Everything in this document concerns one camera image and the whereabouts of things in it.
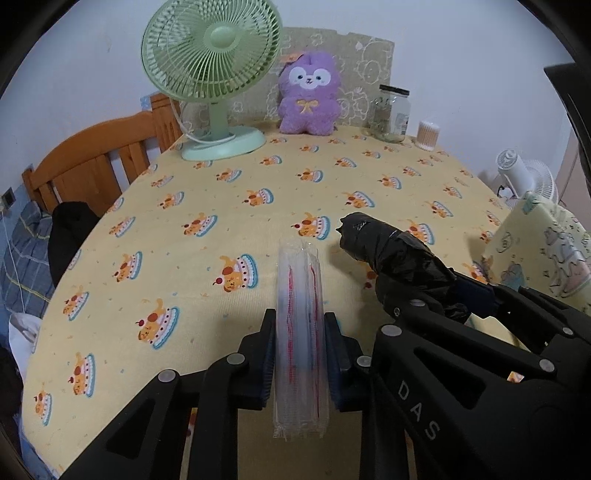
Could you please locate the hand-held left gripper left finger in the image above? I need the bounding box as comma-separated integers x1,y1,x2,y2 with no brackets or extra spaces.
60,309,278,480

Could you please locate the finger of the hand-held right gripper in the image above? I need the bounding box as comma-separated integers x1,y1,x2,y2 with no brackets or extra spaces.
374,274,468,335
455,279,591,358

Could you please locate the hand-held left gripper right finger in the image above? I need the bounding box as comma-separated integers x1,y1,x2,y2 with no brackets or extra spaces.
323,311,376,414

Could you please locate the clear plastic packet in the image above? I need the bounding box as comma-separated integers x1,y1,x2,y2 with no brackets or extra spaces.
272,235,331,439

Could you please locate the black plastic bag roll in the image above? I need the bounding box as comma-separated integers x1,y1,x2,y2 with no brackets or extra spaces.
337,212,472,321

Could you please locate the yellow printed storage box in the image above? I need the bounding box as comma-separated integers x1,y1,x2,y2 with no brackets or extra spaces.
482,194,591,352

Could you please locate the white standing fan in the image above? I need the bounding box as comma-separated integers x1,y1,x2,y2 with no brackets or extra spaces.
496,148,559,210

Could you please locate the cotton swab container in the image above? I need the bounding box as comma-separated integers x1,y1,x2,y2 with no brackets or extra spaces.
416,121,439,151

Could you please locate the yellow printed tablecloth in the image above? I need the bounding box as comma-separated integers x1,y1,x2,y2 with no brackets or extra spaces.
21,124,532,480

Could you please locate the glass jar with black lid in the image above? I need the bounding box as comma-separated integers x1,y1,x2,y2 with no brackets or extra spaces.
368,84,411,142

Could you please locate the purple plush toy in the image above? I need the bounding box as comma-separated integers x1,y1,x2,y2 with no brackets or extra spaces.
277,51,343,136

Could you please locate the black clothing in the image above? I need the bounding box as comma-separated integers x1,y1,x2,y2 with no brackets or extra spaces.
47,200,100,289

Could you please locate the white cloth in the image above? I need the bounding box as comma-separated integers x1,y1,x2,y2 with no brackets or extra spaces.
8,311,42,356

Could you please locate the beige printed backboard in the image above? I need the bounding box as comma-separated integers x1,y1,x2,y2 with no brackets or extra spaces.
180,27,396,137

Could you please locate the dark cloth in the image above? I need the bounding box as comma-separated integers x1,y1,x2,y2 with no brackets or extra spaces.
0,346,24,416

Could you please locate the blue plaid pillow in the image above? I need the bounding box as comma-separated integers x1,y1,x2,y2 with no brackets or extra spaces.
0,203,56,319

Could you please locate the wooden chair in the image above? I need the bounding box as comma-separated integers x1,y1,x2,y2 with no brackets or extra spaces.
22,92,185,215

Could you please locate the green desk fan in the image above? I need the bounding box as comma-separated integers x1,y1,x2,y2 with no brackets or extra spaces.
141,0,283,161

